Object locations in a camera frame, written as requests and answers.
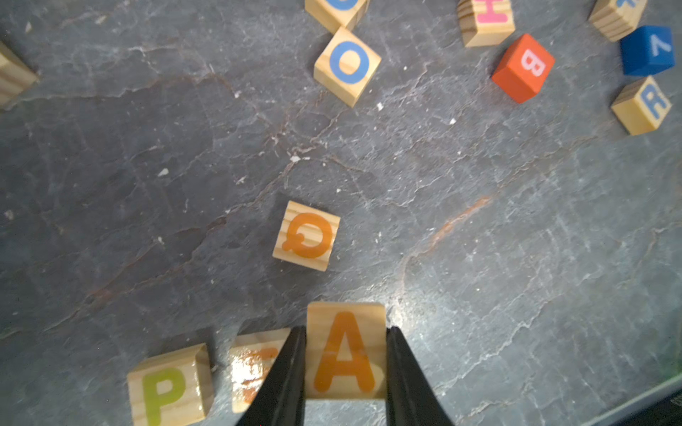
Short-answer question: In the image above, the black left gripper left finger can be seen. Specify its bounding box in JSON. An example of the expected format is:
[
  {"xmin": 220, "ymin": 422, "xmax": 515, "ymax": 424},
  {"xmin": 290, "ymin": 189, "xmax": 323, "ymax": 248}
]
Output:
[{"xmin": 237, "ymin": 326, "xmax": 307, "ymax": 426}]

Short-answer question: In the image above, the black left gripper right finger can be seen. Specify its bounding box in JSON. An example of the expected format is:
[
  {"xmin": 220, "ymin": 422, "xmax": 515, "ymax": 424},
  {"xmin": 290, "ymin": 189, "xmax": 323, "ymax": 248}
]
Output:
[{"xmin": 385, "ymin": 327, "xmax": 454, "ymax": 426}]

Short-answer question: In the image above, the wooden block orange E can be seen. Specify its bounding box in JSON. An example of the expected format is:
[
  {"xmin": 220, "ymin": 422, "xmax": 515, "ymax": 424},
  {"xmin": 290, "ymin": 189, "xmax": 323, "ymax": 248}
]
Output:
[{"xmin": 229, "ymin": 328, "xmax": 291, "ymax": 414}]

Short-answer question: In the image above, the wooden block orange A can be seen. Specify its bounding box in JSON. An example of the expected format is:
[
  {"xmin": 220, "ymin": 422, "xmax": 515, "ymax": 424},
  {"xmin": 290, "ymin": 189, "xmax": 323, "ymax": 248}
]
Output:
[{"xmin": 305, "ymin": 302, "xmax": 387, "ymax": 399}]

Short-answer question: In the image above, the red block letter B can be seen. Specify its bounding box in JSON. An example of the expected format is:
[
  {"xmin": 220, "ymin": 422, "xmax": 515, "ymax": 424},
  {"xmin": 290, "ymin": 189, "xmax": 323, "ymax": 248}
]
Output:
[{"xmin": 491, "ymin": 34, "xmax": 555, "ymax": 104}]

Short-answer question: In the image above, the wooden block orange Q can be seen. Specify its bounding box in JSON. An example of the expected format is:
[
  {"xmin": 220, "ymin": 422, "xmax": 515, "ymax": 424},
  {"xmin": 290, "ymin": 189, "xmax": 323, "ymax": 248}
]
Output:
[{"xmin": 273, "ymin": 201, "xmax": 340, "ymax": 272}]

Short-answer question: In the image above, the wooden block blue O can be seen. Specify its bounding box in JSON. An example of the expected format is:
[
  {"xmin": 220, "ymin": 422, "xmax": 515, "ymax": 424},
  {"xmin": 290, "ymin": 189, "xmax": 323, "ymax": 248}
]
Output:
[{"xmin": 314, "ymin": 28, "xmax": 382, "ymax": 108}]

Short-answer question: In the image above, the wooden block blue R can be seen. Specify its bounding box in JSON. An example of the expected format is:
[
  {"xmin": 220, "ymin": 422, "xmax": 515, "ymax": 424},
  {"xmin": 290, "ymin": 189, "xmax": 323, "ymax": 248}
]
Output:
[{"xmin": 611, "ymin": 76, "xmax": 672, "ymax": 136}]

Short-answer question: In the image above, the wooden block pink H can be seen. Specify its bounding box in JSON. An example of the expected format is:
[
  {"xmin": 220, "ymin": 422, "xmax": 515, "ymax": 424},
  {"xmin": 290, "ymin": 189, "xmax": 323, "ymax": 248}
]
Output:
[{"xmin": 458, "ymin": 0, "xmax": 516, "ymax": 48}]

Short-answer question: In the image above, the plain wooden block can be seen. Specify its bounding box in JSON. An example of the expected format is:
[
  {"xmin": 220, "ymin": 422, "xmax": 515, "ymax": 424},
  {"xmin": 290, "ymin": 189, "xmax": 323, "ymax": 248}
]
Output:
[{"xmin": 0, "ymin": 44, "xmax": 39, "ymax": 107}]

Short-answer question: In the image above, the blue number 7 block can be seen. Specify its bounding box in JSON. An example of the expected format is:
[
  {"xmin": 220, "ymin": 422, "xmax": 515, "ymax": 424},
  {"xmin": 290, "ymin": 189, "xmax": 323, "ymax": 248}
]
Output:
[{"xmin": 620, "ymin": 25, "xmax": 676, "ymax": 76}]

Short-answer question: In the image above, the wooden block blue F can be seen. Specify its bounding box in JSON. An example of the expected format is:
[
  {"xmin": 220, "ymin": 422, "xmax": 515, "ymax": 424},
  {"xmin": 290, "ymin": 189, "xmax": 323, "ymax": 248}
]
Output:
[{"xmin": 589, "ymin": 0, "xmax": 648, "ymax": 42}]

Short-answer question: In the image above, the wooden block blue ring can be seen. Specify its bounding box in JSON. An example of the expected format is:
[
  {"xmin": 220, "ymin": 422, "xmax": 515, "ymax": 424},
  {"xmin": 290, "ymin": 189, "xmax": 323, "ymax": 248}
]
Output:
[{"xmin": 304, "ymin": 0, "xmax": 371, "ymax": 34}]

